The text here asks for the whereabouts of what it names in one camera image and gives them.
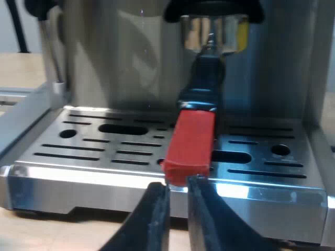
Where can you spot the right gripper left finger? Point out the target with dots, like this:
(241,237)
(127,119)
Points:
(151,222)

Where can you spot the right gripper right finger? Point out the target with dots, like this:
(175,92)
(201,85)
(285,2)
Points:
(212,225)

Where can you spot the steel espresso machine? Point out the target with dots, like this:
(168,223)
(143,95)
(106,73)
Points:
(104,65)

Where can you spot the black tripod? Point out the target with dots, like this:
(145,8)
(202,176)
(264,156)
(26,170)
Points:
(17,28)

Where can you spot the aluminium rail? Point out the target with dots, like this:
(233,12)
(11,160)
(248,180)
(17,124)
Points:
(13,92)
(23,120)

